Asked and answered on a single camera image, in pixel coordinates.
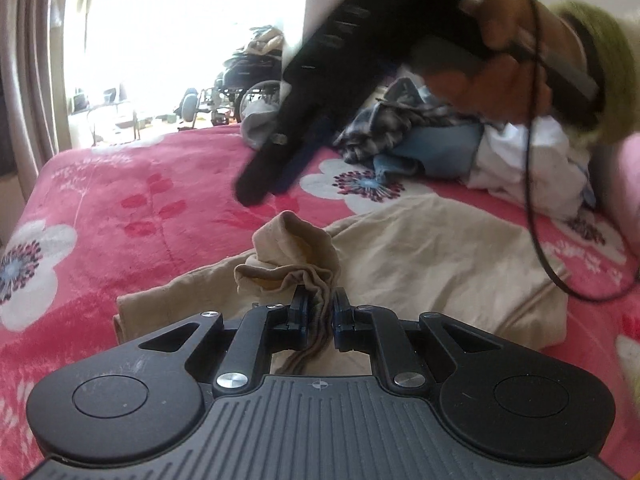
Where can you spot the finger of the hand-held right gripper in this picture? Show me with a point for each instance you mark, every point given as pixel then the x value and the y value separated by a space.
pixel 262 175
pixel 302 160

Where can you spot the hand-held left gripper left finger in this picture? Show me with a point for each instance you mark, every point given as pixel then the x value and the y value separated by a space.
pixel 301 320

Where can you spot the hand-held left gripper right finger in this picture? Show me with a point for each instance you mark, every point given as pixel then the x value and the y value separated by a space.
pixel 342 322

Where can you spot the beige pants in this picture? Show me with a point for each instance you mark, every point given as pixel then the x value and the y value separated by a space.
pixel 425 270

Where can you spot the person's right hand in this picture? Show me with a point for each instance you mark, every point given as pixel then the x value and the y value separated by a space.
pixel 500 95

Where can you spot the plaid shirt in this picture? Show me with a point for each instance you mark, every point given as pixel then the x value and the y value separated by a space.
pixel 380 130

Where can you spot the wheelchair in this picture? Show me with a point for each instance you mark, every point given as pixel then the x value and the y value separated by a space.
pixel 245 70

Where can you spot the blue jeans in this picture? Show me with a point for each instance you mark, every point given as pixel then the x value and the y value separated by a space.
pixel 440 150

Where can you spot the pink floral blanket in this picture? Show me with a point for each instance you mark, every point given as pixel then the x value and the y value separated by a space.
pixel 125 185

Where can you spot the white garment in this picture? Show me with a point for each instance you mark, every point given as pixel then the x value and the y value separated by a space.
pixel 510 170

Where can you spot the grey curtain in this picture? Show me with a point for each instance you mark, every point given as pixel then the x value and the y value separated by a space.
pixel 35 60

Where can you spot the person's pink fluffy robe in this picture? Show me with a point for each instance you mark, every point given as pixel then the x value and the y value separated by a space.
pixel 630 185

